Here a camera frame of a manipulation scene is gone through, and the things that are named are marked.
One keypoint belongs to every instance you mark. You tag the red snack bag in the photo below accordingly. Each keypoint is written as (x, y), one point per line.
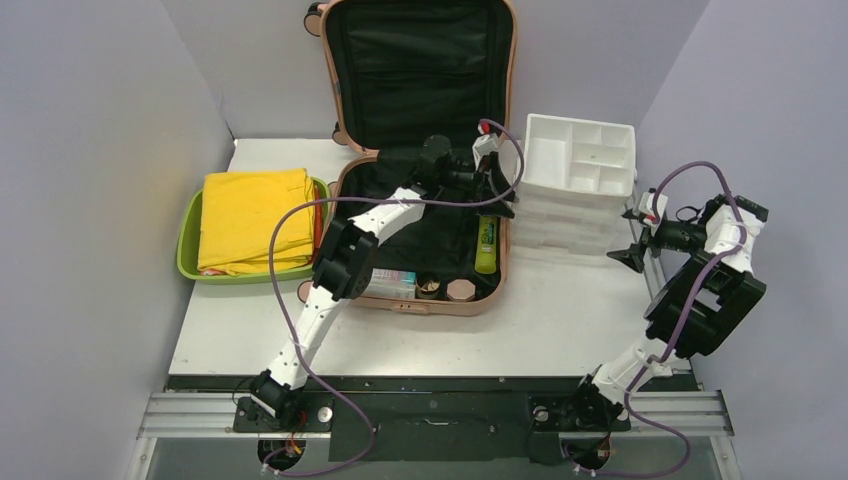
(318, 218)

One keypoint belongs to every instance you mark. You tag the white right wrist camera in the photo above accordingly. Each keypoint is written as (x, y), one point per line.
(651, 208)

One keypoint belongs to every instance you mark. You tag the octagonal pink jar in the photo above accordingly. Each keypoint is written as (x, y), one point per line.
(461, 290)

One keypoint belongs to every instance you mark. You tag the small green bottle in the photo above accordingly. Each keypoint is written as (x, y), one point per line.
(486, 249)

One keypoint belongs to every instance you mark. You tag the white toothpaste box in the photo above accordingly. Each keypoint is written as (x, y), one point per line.
(391, 284)

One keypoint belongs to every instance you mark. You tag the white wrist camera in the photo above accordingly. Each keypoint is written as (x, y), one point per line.
(486, 143)
(651, 208)

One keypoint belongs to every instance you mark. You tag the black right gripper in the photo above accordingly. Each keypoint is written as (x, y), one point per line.
(645, 237)

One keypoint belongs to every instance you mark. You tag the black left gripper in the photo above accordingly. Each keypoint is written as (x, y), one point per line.
(482, 185)

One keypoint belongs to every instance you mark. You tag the green plastic tray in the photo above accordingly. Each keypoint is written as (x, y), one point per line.
(189, 239)

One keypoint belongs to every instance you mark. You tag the yellow box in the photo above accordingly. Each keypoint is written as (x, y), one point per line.
(239, 212)

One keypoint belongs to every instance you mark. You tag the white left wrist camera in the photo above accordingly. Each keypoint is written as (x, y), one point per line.
(486, 143)

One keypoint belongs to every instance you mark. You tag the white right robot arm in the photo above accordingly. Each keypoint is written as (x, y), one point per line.
(693, 313)

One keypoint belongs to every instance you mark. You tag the pink hard-shell suitcase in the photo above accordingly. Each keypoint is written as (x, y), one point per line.
(403, 71)

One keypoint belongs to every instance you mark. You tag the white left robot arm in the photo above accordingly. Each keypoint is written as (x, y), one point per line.
(343, 267)

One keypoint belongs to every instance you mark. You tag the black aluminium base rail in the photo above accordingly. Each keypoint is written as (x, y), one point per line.
(676, 429)

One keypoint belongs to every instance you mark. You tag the white plastic drawer organizer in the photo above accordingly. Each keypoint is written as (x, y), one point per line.
(579, 175)

